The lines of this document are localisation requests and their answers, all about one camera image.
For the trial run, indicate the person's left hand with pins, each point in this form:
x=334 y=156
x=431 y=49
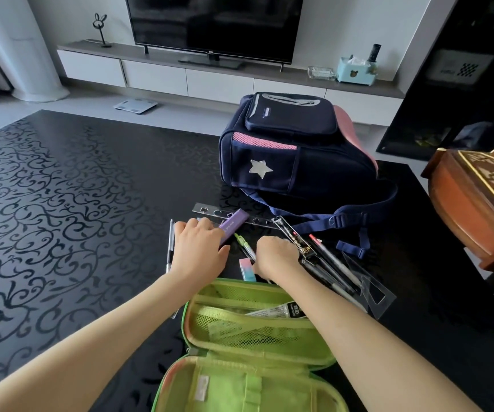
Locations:
x=195 y=253

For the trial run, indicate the person's right hand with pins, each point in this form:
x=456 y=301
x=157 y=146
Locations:
x=277 y=257

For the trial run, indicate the person's left thumb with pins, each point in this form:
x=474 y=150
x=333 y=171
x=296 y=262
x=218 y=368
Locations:
x=223 y=254

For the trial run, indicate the person's right fingers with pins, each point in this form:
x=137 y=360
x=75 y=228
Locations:
x=272 y=243

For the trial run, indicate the purple rectangular box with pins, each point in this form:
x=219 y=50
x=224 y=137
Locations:
x=235 y=223

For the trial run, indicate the person's right forearm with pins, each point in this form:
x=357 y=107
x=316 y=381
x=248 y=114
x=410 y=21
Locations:
x=358 y=338

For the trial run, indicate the person's left forearm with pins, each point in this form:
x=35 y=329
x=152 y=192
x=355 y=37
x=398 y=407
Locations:
x=101 y=338

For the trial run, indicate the clear ruler with black print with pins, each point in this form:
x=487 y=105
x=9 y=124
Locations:
x=292 y=235

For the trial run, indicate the green mechanical pencil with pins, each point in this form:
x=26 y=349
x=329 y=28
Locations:
x=245 y=246

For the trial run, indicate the pink and blue eraser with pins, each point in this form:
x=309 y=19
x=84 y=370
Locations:
x=247 y=270

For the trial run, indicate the metal stencil ruler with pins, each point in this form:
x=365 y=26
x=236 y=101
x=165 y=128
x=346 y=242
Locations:
x=206 y=209

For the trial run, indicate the silver pen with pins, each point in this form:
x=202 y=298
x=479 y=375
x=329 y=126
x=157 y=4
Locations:
x=170 y=244

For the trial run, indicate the black pen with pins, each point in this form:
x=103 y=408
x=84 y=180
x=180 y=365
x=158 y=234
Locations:
x=324 y=272

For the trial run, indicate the clear pen with red tip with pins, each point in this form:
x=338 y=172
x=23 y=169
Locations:
x=337 y=261

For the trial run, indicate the black and white tube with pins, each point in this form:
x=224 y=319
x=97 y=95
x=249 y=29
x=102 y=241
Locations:
x=275 y=311

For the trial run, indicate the navy and pink backpack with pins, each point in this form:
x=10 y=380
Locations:
x=302 y=158

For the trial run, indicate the grey pen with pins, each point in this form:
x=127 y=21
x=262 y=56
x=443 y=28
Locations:
x=350 y=298

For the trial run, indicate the clear triangle set square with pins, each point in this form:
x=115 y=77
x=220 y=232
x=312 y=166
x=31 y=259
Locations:
x=373 y=296

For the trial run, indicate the green open pencil case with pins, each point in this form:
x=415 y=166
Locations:
x=251 y=373

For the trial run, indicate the white and grey television cabinet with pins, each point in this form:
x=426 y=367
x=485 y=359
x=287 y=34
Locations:
x=212 y=83

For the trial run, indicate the white bathroom scale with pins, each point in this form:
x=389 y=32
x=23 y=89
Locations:
x=135 y=106

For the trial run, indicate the clear glass ashtray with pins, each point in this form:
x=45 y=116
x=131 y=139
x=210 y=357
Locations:
x=321 y=73

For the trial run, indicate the teal tissue box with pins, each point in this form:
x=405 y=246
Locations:
x=355 y=73

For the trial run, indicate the brown wooden chair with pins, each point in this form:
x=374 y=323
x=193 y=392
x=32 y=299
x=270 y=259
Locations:
x=470 y=201

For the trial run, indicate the black remote control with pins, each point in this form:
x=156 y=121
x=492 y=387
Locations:
x=374 y=53

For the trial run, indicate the black flat screen television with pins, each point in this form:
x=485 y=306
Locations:
x=214 y=21

